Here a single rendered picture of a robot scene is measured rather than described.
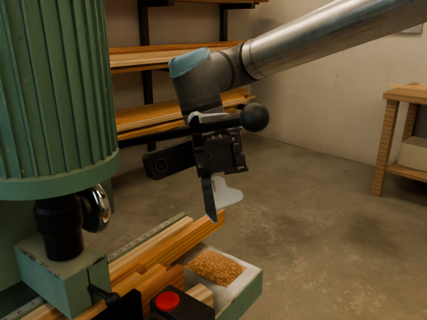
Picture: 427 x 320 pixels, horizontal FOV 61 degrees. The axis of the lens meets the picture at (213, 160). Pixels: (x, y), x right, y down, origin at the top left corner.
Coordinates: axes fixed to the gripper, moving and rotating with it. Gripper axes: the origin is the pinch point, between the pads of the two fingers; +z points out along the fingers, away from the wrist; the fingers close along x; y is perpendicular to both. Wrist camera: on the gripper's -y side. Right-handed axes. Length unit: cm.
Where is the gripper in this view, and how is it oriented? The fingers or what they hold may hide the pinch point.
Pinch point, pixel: (200, 172)
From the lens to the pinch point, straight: 47.8
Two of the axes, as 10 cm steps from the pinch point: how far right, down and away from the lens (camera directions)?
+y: 9.8, -1.8, 0.0
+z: 0.4, 2.2, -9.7
